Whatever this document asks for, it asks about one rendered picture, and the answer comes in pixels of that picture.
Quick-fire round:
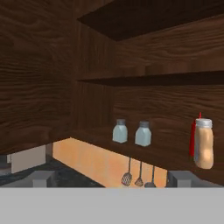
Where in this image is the hanging slotted metal spatula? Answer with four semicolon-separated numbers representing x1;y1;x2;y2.
121;157;134;186

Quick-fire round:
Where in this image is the clear shaker with grey cap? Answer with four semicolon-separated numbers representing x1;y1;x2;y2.
112;118;129;144
134;121;152;147

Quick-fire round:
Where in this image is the white box-shaped fitting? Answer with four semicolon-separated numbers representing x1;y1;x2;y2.
6;144;47;175

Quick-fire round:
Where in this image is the red condiment bottle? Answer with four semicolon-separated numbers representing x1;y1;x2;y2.
188;111;203;158

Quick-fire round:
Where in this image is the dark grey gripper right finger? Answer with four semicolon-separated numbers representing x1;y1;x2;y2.
167;170;224;188

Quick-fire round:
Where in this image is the hanging metal spoon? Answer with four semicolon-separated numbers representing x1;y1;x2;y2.
134;160;145;187

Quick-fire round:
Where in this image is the dark wooden cabinet with shelves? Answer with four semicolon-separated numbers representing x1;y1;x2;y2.
69;0;224;187

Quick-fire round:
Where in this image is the hanging metal ladle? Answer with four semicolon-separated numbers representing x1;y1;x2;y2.
143;164;158;188

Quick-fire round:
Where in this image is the tan condiment bottle silver cap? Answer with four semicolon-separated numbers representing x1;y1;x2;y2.
193;117;214;170

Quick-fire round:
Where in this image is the dark wooden cabinet door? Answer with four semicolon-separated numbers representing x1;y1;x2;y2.
0;0;77;156

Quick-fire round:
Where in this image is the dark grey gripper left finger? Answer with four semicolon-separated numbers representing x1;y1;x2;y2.
1;170;56;188

